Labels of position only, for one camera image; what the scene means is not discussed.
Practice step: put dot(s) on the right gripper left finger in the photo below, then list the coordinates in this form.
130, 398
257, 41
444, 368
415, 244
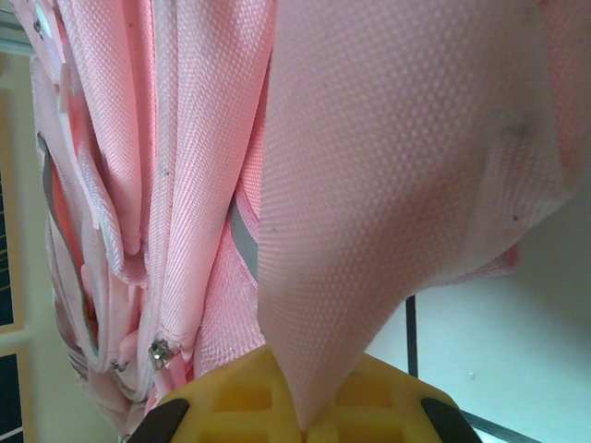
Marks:
231, 387

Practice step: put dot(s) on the pink student backpack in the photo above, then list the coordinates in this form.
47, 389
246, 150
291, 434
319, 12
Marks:
369, 138

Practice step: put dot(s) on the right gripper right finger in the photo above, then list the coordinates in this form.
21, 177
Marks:
383, 397

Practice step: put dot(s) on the dark floral wall panel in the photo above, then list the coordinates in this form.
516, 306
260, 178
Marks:
4, 277

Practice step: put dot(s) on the beige enclosure frame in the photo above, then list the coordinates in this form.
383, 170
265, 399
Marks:
23, 207

